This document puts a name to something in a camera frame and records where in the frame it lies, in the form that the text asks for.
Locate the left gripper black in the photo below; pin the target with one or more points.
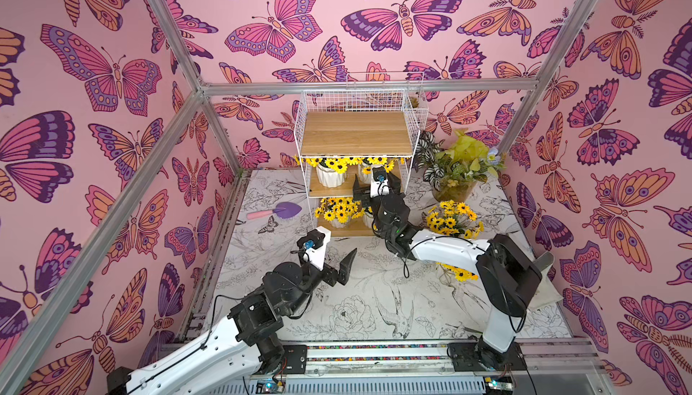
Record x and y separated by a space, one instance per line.
330 278

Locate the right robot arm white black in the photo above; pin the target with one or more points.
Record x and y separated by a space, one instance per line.
509 277

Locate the white wire shelf rack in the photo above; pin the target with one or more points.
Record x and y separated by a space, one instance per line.
355 123

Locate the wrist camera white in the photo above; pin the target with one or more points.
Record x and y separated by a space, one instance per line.
312 249
379 182

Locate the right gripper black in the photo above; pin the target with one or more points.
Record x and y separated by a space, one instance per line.
376 200

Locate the leafy plant in glass vase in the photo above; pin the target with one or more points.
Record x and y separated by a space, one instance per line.
454 172

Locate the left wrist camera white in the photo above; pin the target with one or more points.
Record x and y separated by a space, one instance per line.
312 249

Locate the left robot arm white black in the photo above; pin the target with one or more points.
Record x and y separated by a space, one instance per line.
241 343

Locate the purple pink garden trowel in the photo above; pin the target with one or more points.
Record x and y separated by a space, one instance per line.
284 210

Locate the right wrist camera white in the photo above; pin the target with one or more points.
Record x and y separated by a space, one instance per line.
379 182

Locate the white grey gardening glove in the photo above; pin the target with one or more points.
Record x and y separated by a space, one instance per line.
546 294

